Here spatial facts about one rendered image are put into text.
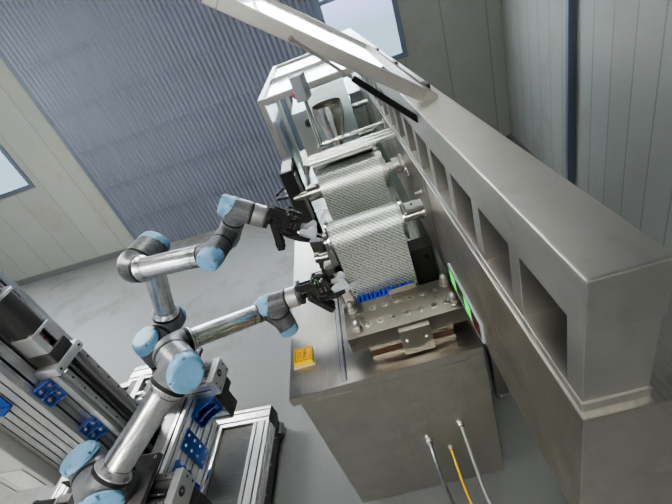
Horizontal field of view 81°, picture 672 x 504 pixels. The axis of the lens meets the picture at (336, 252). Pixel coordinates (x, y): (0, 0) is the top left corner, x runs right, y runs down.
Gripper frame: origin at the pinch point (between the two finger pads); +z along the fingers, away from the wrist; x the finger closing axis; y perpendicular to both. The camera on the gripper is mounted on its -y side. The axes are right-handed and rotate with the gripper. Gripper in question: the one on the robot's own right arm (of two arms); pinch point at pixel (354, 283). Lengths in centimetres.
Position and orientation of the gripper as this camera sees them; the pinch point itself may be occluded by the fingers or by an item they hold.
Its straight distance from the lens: 140.2
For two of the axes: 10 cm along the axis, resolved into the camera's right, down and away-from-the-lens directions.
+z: 9.5, -3.0, -1.2
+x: -0.7, -5.4, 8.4
